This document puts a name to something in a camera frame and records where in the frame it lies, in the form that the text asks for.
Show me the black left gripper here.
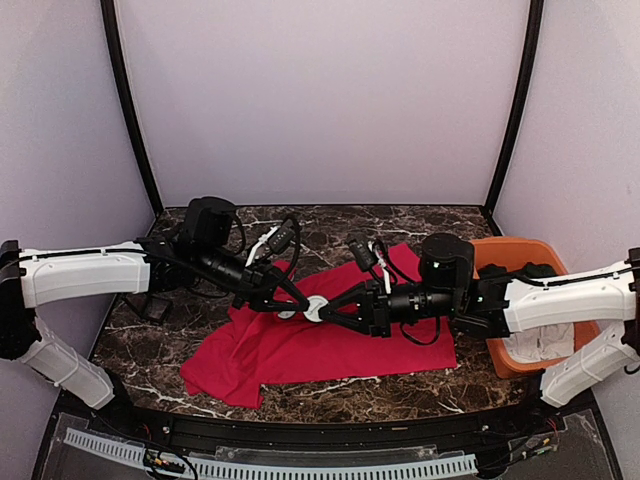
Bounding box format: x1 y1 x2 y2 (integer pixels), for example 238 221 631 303
196 242 311 312

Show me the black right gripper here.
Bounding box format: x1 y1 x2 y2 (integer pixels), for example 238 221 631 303
318 274 461 336

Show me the magenta t-shirt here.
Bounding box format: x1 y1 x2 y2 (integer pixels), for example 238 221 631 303
179 243 459 411

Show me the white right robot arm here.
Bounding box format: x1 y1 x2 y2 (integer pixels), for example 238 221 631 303
318 233 639 434

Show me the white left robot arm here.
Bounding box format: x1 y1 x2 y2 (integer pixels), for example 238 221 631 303
1 197 309 436

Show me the black brooch display box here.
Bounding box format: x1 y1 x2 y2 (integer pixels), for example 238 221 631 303
123 295 173 325

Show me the dark green garment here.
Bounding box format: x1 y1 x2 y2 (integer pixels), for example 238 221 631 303
477 262 558 279

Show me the white garment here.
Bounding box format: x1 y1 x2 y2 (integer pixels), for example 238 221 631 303
503 324 575 364

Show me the white slotted cable duct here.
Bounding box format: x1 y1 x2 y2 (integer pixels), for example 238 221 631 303
63 427 478 480

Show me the black front rail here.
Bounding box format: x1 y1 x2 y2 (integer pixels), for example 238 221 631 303
54 388 596 454

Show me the black left frame post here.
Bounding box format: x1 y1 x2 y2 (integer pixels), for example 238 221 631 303
99 0 164 218

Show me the black frame post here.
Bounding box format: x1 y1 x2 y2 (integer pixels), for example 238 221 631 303
483 0 544 217
99 0 164 218

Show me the black right frame post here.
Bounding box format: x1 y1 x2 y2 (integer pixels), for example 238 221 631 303
483 0 544 217

